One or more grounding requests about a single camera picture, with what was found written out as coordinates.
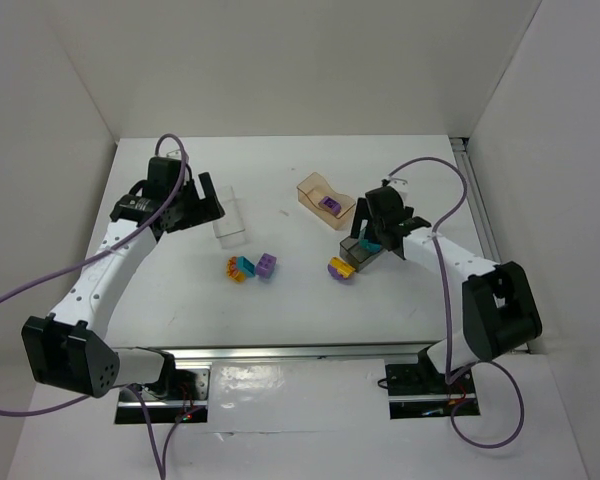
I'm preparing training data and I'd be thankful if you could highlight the purple rounded lego brick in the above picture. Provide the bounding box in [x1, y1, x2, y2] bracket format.
[318, 196, 342, 217]

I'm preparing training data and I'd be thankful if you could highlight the teal rounded lego brick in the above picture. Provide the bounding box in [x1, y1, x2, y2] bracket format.
[358, 230, 383, 254]

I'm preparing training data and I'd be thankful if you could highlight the dark grey translucent container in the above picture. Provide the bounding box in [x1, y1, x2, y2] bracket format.
[339, 237, 384, 272]

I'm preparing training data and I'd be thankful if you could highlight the yellow lego brick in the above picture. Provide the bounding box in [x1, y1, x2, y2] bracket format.
[328, 257, 356, 278]

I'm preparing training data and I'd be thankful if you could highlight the teal rectangular lego brick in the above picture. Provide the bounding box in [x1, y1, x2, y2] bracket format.
[236, 256, 256, 278]

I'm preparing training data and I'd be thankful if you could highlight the purple square lego brick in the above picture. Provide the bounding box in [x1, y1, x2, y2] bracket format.
[255, 253, 277, 279]

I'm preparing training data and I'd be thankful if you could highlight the purple half-round lego brick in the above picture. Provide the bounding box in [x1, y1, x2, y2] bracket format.
[327, 265, 349, 281]

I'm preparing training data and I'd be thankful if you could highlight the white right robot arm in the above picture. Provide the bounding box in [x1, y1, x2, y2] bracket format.
[351, 185, 543, 381]

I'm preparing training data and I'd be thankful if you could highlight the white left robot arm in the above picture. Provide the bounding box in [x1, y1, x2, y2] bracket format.
[21, 156, 224, 398]

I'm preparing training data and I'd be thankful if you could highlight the clear plastic container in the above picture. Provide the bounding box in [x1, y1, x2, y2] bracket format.
[212, 186, 247, 249]

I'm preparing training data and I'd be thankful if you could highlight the orange translucent plastic container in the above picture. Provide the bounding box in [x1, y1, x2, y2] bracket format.
[296, 172, 356, 230]

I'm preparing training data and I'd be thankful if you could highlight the orange rounded lego brick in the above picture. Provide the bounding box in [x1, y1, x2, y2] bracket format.
[226, 257, 246, 283]

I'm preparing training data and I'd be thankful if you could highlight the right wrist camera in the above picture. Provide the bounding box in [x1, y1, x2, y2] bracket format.
[386, 176, 409, 191]

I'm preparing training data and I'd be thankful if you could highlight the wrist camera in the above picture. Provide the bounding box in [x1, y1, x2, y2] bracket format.
[166, 149, 181, 160]
[386, 176, 409, 191]

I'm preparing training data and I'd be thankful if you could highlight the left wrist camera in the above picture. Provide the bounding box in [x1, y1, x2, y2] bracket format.
[166, 149, 181, 160]

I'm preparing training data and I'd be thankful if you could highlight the right aluminium side rail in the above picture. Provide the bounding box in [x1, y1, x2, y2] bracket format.
[449, 137, 531, 351]

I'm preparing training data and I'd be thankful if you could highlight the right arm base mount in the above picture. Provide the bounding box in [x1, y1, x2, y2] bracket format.
[377, 364, 480, 420]

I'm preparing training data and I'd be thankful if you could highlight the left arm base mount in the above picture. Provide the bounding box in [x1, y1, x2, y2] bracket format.
[114, 365, 211, 425]

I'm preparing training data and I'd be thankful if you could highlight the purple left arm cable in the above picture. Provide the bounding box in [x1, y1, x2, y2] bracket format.
[0, 133, 194, 480]

